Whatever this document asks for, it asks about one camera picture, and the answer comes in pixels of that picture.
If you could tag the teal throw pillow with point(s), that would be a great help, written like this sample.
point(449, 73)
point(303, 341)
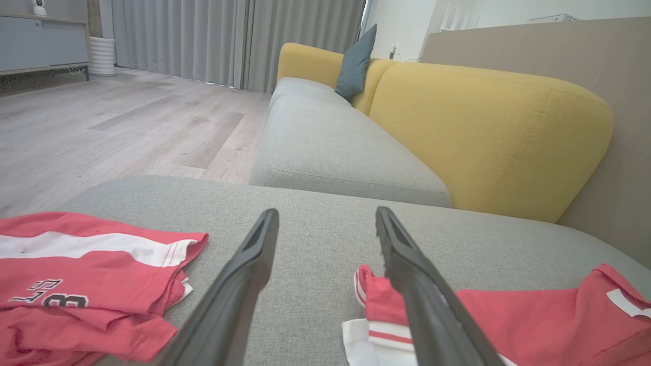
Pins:
point(356, 66)

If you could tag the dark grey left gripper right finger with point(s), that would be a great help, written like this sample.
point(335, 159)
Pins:
point(432, 310)

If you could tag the small white camera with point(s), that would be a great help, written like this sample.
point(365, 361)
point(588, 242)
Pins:
point(39, 7)

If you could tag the grey sofa seat cushion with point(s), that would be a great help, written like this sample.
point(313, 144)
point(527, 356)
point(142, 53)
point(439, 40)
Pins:
point(300, 87)
point(330, 147)

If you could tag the white ribbed cylinder appliance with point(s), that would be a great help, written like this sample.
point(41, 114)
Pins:
point(103, 56)

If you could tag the white slatted rack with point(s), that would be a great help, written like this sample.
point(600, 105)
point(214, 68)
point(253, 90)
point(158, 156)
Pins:
point(460, 18)

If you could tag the white flat box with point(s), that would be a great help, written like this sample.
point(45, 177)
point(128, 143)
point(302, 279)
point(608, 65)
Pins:
point(554, 18)

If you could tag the large yellow sofa back cushion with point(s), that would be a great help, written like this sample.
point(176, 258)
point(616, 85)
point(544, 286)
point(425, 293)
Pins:
point(483, 132)

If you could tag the grey curtain panel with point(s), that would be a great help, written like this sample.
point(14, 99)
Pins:
point(305, 25)
point(178, 35)

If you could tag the yellow and grey sofa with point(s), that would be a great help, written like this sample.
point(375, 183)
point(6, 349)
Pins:
point(320, 239)

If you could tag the grey low cabinet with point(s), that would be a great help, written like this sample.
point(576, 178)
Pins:
point(40, 46)

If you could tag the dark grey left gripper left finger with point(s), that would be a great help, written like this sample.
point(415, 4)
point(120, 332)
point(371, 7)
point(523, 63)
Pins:
point(229, 305)

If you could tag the folded red garment black print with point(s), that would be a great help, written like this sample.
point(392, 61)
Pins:
point(101, 264)

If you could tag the beige partition board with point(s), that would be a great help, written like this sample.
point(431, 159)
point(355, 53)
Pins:
point(610, 61)

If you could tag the red garment with white label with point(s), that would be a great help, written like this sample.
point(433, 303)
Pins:
point(534, 325)

